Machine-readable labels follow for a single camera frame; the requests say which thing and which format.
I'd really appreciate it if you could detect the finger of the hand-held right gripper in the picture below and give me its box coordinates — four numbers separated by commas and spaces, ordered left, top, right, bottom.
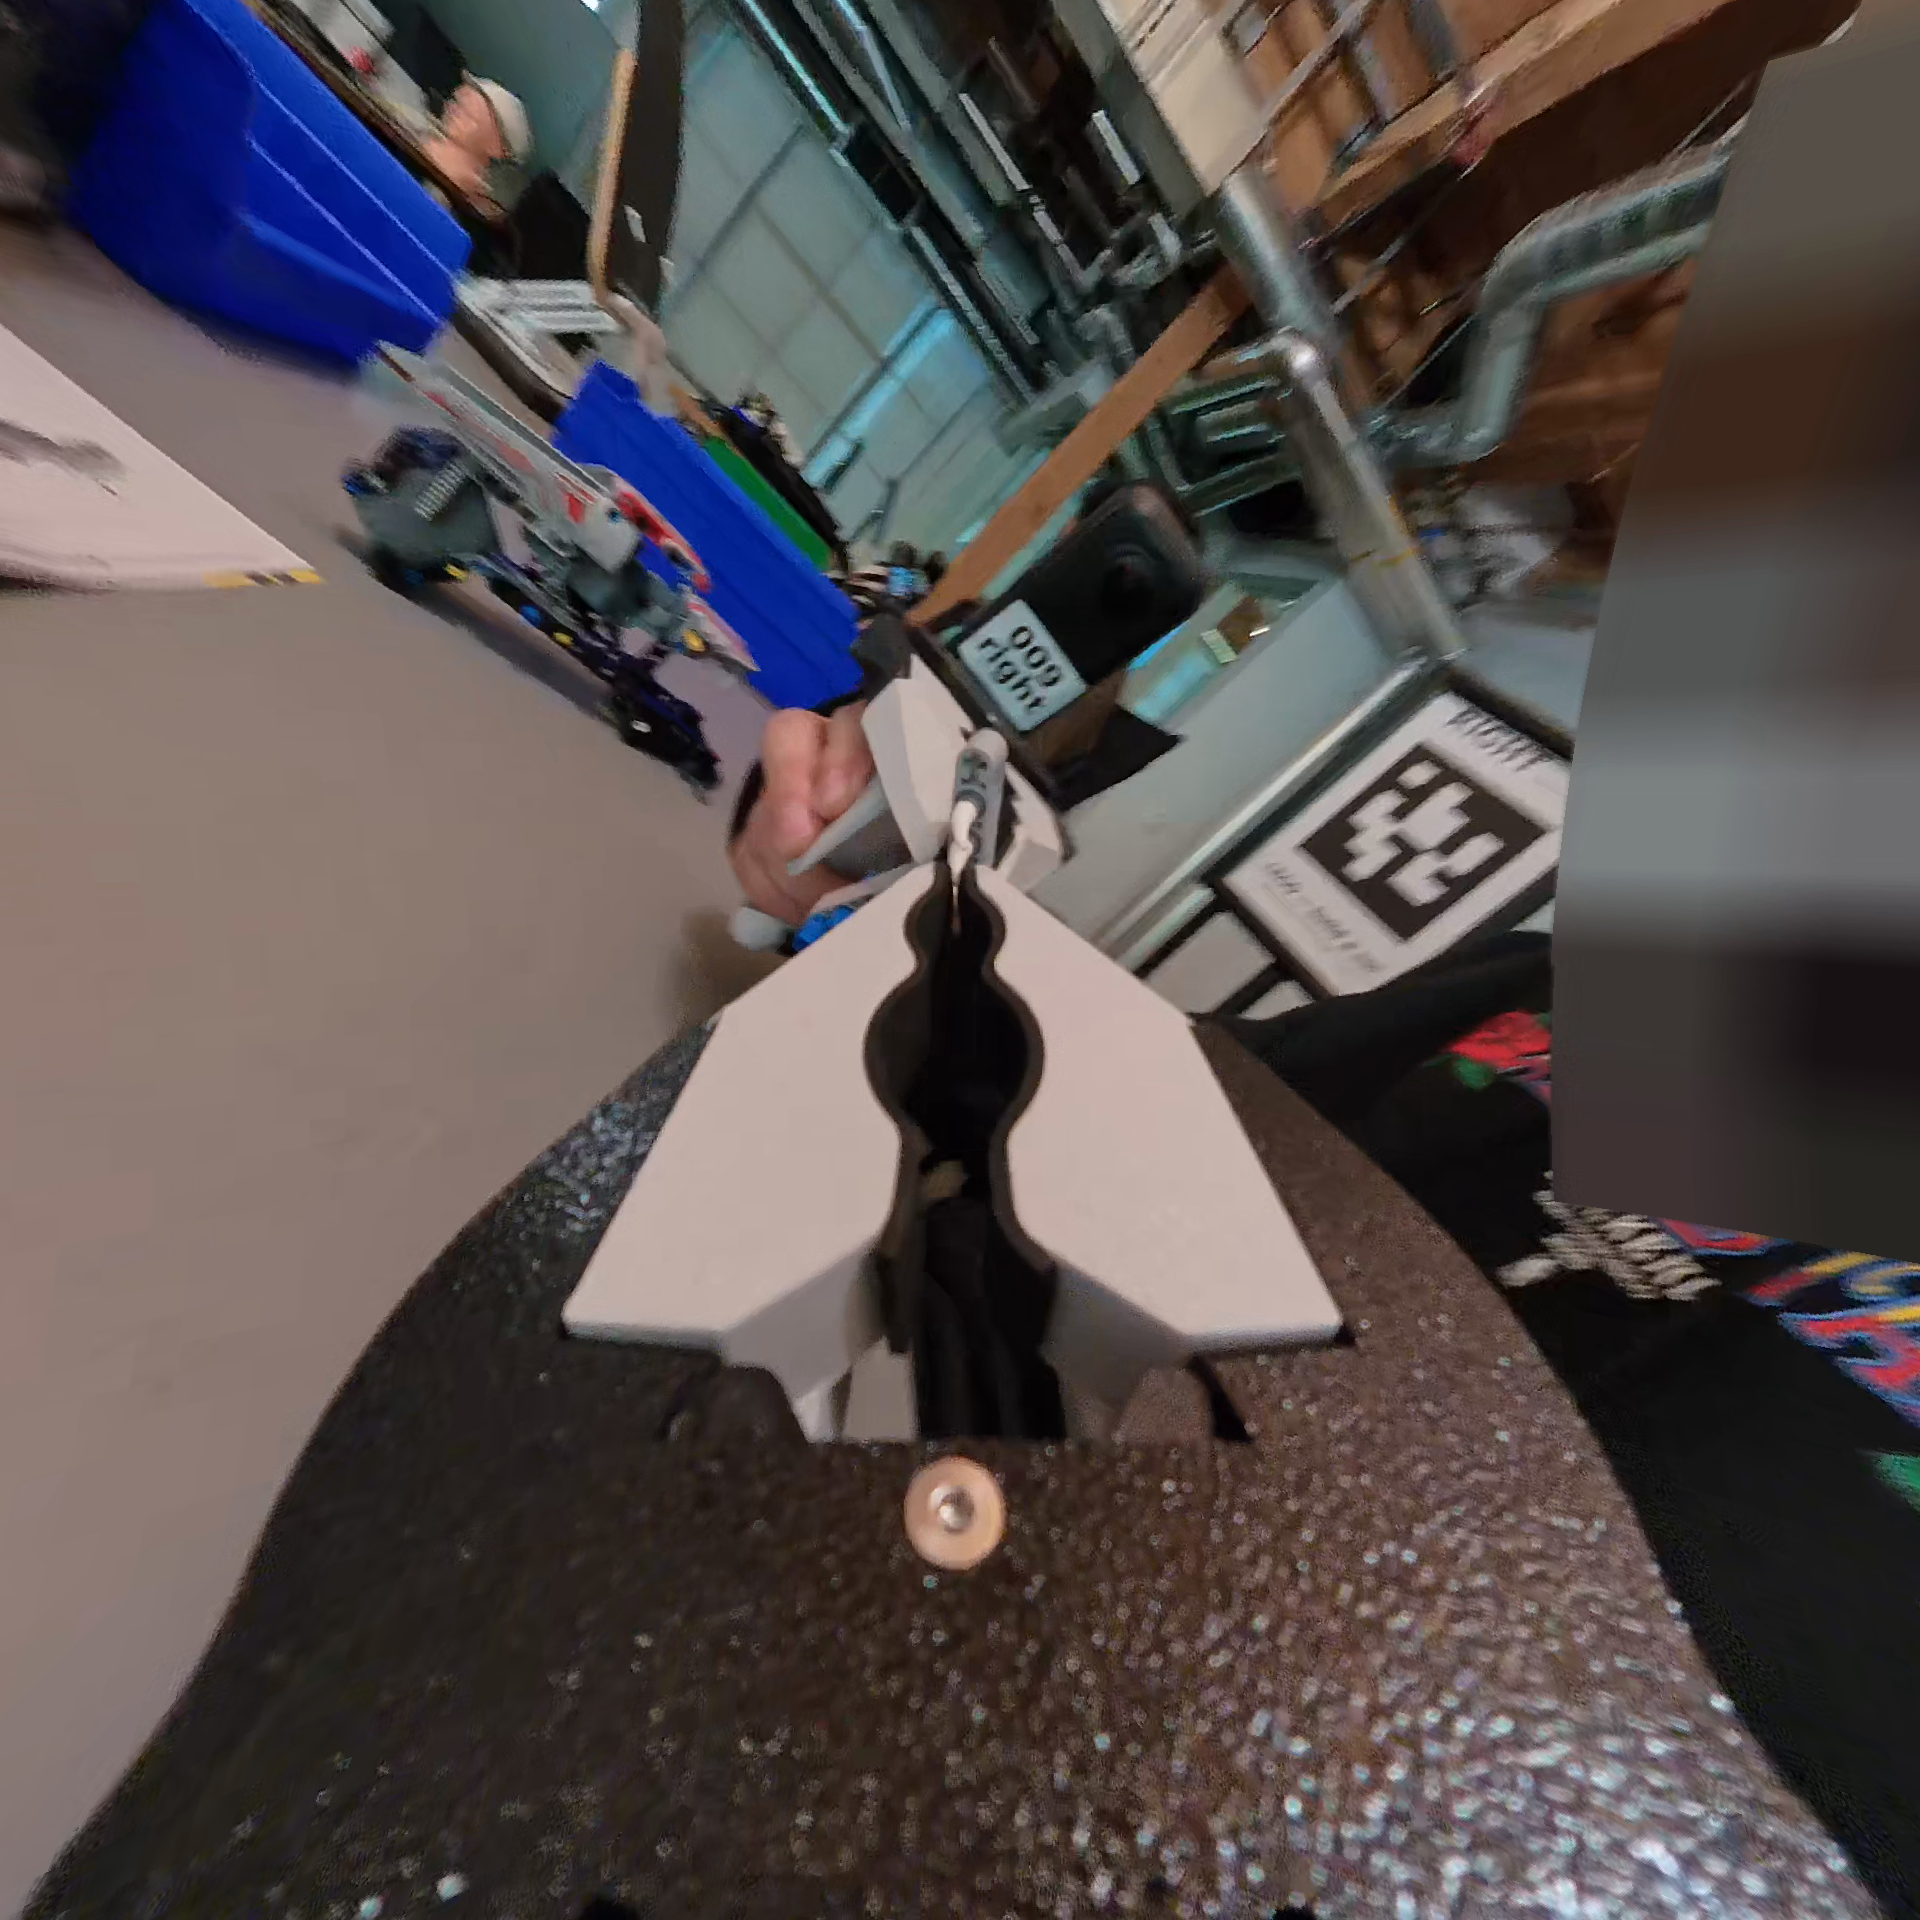
786, 664, 979, 880
970, 772, 1073, 895

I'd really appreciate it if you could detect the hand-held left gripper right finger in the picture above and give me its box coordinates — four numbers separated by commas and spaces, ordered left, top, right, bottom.
966, 866, 1344, 1441

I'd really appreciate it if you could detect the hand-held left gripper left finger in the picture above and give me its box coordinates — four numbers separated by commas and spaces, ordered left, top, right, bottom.
562, 866, 962, 1441

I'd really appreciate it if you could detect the grey toothed toy brick beam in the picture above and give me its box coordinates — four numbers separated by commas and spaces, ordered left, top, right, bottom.
778, 727, 1014, 963

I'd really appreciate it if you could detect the toy brick truck model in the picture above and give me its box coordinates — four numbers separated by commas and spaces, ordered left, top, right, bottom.
343, 343, 758, 790

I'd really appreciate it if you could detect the grey desk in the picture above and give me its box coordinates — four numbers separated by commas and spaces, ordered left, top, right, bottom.
0, 225, 938, 1920

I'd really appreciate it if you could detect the person's right hand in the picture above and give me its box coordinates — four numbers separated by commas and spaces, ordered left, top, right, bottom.
729, 702, 905, 924

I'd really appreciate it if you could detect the wooden beam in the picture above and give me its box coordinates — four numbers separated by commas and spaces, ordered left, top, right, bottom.
907, 264, 1261, 634

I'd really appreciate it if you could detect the green storage bin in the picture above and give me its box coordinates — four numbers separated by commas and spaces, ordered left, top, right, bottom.
704, 433, 837, 561

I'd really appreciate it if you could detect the blue storage bin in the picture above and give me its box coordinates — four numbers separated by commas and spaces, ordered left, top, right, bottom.
66, 0, 472, 369
555, 360, 866, 711

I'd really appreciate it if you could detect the marker sign board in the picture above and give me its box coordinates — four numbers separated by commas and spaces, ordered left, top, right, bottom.
1210, 689, 1571, 1004

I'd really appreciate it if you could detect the person's black printed sweatshirt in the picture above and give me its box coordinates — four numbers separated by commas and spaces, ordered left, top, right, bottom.
1200, 930, 1920, 1920

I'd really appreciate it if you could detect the open instruction booklet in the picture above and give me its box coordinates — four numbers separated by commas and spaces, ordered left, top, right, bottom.
0, 322, 323, 595

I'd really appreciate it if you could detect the metal duct pipe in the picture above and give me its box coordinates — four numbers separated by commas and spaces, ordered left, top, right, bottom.
1206, 166, 1472, 670

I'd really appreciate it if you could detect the flexible metal duct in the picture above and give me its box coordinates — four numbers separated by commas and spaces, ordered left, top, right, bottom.
1370, 152, 1734, 466

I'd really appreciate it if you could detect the white wire stand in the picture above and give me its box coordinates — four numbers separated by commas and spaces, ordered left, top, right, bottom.
450, 270, 619, 346

